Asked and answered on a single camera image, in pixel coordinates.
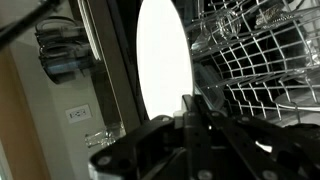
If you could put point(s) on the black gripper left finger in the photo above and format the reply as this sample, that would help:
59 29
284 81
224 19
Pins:
187 104

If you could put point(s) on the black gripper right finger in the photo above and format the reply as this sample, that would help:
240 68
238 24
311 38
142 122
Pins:
200 105

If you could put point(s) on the white top plate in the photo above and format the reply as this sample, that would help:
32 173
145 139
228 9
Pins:
163 58

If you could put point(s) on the clear glass jar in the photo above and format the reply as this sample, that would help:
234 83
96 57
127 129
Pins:
104 137

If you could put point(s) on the wire dishwasher rack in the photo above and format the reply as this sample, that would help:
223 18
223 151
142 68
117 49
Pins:
256 57

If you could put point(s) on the white wall outlet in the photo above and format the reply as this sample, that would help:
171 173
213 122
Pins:
78 114

